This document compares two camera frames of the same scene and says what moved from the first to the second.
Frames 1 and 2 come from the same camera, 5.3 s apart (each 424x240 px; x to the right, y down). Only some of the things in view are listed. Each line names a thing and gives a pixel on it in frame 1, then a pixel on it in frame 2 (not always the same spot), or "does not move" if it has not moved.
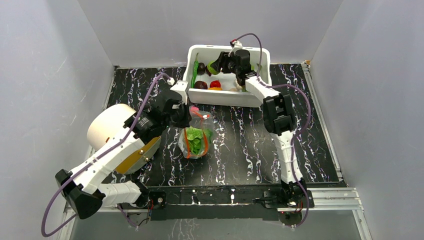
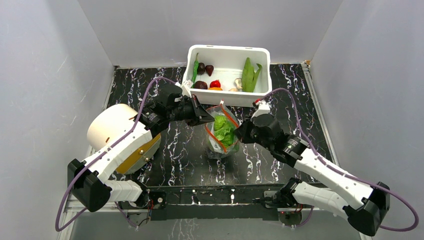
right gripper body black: [224, 62] -> [247, 133]
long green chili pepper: [195, 71] does not move
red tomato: [215, 83] does not move
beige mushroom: [238, 87] does not move
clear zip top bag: [194, 140] -> [222, 141]
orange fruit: [217, 88] does not move
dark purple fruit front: [200, 85] does not move
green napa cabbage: [198, 139] -> [224, 131]
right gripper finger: [217, 64] -> [243, 133]
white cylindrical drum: [108, 120] does not move
